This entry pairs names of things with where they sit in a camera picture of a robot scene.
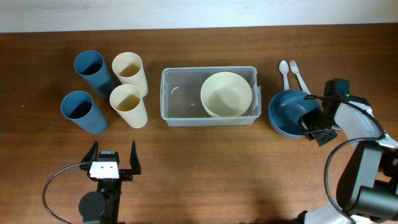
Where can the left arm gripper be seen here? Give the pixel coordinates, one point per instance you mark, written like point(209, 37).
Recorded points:
point(127, 174)

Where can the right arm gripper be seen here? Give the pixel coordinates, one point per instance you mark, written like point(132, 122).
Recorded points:
point(304, 121)

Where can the blue bowl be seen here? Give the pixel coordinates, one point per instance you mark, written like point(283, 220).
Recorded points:
point(286, 108)

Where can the cream bowl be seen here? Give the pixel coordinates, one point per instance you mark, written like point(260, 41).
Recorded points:
point(226, 88)
point(225, 111)

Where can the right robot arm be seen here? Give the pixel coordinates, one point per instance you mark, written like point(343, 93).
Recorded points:
point(367, 189)

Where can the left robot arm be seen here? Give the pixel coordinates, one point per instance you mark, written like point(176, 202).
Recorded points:
point(102, 205)

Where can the clear plastic container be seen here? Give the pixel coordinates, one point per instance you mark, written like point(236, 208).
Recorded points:
point(180, 103)

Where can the white plastic fork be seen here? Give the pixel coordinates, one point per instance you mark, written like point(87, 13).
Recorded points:
point(294, 68)

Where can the cream cup front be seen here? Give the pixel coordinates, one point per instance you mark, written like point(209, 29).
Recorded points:
point(127, 101)

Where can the cream cup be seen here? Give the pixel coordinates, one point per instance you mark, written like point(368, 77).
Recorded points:
point(129, 69)
point(127, 101)

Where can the blue cup front left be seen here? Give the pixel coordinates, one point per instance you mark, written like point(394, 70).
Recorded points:
point(80, 108)

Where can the blue cup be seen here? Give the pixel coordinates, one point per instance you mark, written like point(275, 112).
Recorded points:
point(91, 66)
point(80, 108)

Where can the white plastic spoon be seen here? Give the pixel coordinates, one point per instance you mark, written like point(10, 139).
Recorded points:
point(284, 70)

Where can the cream cup back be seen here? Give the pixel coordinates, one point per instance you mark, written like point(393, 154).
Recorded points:
point(129, 69)

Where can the blue cup back left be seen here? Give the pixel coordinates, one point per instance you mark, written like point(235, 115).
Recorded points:
point(91, 66)

